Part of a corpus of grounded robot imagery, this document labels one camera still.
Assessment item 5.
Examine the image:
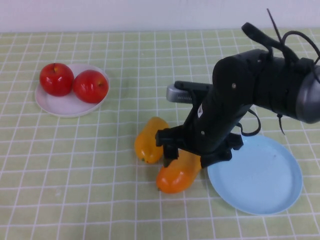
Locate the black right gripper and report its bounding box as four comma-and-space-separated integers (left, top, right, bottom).
154, 94, 253, 169

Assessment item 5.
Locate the orange mango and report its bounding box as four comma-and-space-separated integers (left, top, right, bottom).
155, 149, 202, 195

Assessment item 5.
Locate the yellow mango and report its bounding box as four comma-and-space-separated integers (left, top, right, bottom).
134, 116, 171, 165

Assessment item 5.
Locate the red apple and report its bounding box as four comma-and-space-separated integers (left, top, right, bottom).
39, 62, 75, 97
72, 69, 110, 104

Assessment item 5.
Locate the light blue round plate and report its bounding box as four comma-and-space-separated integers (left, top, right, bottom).
207, 135, 304, 216

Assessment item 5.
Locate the white round plate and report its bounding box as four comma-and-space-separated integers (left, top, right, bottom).
34, 63, 110, 119

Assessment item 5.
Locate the black zip tie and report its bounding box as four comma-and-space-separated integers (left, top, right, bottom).
266, 8, 287, 45
276, 113, 286, 136

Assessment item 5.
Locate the green checkered tablecloth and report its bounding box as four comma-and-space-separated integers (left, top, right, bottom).
0, 27, 320, 240

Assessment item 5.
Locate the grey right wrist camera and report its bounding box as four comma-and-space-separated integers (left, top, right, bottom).
165, 80, 213, 103

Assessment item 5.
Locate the black right camera cable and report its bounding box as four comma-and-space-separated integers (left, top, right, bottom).
234, 22, 320, 138

